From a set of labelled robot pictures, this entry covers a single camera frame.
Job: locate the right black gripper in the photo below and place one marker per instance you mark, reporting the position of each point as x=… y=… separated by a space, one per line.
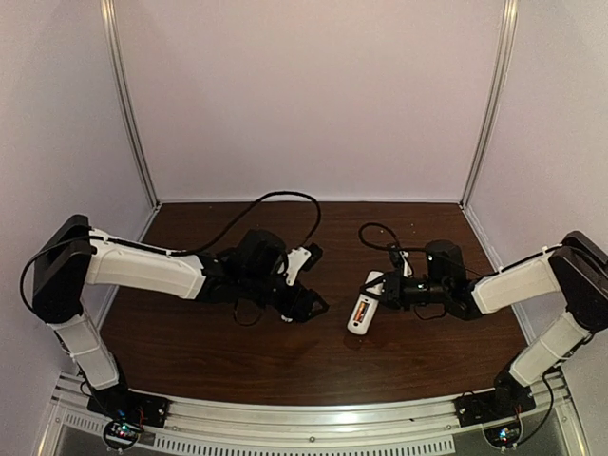
x=389 y=287

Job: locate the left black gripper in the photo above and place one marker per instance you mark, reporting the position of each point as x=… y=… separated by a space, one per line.
x=294 y=301

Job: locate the white remote control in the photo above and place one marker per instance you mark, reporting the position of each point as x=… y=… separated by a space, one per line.
x=363 y=327

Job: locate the orange battery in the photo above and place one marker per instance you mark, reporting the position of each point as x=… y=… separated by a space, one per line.
x=360 y=311

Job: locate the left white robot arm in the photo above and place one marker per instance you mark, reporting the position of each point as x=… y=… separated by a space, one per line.
x=260 y=269

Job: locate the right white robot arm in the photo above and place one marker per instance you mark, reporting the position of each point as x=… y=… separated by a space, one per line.
x=575 y=268

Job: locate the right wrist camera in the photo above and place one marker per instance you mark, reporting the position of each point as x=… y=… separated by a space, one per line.
x=399 y=259

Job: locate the aluminium front rail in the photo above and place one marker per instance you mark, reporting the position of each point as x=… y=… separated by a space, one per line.
x=420 y=427

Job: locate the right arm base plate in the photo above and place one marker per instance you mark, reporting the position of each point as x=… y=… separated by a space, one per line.
x=475 y=408

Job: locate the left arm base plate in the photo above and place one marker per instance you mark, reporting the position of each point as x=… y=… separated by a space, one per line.
x=128 y=411

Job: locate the right aluminium frame post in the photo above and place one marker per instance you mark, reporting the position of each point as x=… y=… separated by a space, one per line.
x=507 y=32

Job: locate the aluminium frame post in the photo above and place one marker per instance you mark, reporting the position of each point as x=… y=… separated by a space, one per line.
x=507 y=32
x=112 y=36

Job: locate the left aluminium frame post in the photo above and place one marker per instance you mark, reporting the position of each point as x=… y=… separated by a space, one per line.
x=112 y=36

